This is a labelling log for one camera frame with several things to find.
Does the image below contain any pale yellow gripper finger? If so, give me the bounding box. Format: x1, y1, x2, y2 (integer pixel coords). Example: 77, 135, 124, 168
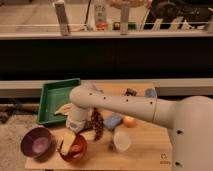
61, 133, 76, 156

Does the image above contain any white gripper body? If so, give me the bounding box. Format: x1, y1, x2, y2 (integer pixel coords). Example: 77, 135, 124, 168
66, 107, 88, 133

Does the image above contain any red pepper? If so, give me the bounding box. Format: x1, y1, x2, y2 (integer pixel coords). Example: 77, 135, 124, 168
70, 145, 83, 154

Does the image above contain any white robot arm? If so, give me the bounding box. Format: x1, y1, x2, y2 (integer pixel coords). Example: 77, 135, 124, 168
66, 85, 213, 171

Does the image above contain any red bowl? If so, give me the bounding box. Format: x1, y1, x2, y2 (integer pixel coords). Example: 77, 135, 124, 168
58, 134, 87, 163

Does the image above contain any purple bowl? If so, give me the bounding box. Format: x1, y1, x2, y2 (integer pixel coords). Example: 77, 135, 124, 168
20, 127, 53, 158

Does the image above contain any yellow banana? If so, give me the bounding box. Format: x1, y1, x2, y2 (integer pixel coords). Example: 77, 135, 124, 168
54, 103, 72, 115

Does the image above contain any brown pine cone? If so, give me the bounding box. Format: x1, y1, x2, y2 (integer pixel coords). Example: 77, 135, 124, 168
91, 108, 104, 141

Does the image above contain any green plastic tray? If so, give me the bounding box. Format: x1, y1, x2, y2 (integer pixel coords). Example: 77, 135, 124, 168
37, 78, 81, 127

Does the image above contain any blue sponge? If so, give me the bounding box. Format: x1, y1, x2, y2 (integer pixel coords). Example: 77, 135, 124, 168
104, 113, 122, 130

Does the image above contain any white cup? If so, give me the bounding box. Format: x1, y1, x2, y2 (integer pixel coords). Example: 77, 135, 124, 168
113, 131, 132, 152

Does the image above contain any orange fruit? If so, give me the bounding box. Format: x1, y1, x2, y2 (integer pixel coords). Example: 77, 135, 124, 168
123, 116, 137, 128

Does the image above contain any blue grey round object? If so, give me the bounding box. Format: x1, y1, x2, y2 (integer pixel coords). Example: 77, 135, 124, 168
144, 88, 157, 98

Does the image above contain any white bottle with label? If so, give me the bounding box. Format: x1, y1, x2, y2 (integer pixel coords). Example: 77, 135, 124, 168
94, 0, 107, 30

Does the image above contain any grey post left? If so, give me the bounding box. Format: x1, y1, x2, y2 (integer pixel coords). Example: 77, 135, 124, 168
54, 0, 70, 36

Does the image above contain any grey post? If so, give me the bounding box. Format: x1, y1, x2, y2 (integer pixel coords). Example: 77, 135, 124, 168
54, 0, 70, 36
120, 1, 130, 35

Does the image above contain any grey post right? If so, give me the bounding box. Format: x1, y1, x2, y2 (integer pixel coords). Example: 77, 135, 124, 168
120, 1, 130, 35

